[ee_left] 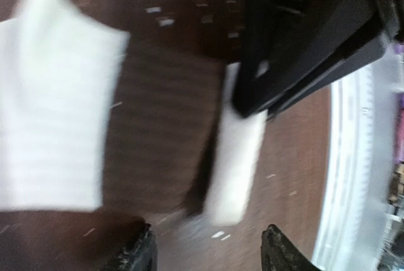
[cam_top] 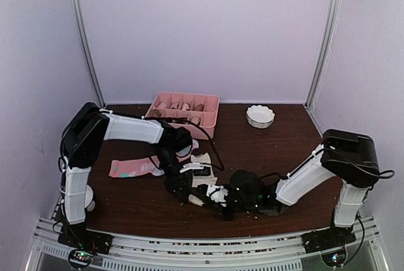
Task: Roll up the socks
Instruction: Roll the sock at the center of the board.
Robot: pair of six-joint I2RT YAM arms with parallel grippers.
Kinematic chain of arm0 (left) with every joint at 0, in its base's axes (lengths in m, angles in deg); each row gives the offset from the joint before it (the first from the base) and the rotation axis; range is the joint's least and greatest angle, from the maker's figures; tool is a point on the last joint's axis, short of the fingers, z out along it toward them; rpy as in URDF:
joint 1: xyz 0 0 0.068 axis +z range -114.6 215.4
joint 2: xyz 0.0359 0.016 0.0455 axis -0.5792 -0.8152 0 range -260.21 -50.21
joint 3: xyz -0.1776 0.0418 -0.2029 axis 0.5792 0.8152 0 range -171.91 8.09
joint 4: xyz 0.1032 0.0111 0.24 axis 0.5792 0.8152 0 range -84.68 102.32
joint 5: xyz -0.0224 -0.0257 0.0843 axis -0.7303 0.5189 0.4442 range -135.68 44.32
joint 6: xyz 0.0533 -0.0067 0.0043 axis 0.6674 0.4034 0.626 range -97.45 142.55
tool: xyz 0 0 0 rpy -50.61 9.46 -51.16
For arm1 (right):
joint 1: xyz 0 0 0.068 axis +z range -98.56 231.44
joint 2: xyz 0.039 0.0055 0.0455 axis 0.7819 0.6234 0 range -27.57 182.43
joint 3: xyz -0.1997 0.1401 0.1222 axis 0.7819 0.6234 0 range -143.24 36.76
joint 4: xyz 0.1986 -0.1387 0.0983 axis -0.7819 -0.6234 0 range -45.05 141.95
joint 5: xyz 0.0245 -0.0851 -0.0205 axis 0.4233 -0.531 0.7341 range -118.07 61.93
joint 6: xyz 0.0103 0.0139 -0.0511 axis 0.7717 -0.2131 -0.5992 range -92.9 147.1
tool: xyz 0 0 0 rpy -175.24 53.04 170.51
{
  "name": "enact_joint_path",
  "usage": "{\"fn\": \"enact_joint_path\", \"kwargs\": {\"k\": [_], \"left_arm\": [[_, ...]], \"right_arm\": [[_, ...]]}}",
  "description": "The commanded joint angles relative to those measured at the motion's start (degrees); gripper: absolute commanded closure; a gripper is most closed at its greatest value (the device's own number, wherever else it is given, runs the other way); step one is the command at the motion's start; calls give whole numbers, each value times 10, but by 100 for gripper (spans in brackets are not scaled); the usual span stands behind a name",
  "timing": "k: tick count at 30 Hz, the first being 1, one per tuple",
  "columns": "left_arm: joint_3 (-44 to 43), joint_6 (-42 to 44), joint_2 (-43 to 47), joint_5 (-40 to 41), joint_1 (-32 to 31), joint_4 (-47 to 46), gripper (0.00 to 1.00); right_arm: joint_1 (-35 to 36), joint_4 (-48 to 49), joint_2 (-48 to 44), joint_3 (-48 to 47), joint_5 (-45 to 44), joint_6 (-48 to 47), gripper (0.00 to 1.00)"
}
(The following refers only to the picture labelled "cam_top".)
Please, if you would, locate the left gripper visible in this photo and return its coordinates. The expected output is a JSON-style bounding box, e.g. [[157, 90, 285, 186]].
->
[[153, 145, 189, 203]]

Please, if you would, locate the beige sock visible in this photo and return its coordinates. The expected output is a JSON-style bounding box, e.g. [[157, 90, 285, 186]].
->
[[191, 153, 217, 188]]

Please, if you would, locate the brown cream striped sock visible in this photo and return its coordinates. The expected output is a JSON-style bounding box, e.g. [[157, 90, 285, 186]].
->
[[188, 194, 205, 207]]

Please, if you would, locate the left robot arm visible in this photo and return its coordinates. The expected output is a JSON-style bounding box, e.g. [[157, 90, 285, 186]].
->
[[59, 102, 193, 248]]

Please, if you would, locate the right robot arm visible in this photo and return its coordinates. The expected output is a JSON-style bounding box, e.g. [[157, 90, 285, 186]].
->
[[196, 129, 395, 247]]

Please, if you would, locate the pink patterned sock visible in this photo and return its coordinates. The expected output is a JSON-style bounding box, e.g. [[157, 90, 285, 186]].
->
[[108, 140, 200, 179]]

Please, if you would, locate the pink divided organizer box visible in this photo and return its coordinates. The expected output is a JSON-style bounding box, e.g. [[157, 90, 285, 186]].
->
[[146, 92, 220, 140]]

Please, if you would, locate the white scalloped bowl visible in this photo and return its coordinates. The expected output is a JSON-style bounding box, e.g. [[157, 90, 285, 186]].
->
[[246, 105, 275, 129]]

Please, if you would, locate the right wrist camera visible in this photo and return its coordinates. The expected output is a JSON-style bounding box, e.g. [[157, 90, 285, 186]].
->
[[206, 184, 229, 207]]

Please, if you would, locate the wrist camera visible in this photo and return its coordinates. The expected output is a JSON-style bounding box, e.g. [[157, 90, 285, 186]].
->
[[206, 184, 229, 207], [180, 162, 211, 176]]

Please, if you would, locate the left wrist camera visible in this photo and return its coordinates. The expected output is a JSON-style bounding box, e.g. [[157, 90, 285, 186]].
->
[[180, 162, 211, 176]]

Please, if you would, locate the aluminium front rail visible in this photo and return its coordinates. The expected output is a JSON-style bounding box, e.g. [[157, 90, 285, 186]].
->
[[22, 217, 393, 270]]

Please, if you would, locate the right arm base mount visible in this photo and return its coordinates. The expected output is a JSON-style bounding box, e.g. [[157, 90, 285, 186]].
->
[[301, 227, 356, 253]]

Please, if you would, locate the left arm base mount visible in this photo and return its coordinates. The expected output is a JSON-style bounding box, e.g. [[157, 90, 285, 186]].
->
[[57, 226, 113, 255]]

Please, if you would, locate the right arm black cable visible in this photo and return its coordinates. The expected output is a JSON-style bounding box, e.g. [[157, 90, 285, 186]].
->
[[321, 141, 396, 180]]

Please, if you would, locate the left aluminium corner post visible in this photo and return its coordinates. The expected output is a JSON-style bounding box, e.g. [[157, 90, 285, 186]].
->
[[71, 0, 106, 107]]

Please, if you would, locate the aluminium corner post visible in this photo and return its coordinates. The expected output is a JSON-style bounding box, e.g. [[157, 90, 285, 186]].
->
[[71, 0, 106, 107], [306, 0, 341, 112]]

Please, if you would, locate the right aluminium corner post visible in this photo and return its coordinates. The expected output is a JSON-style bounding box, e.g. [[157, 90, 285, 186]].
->
[[306, 0, 341, 112]]

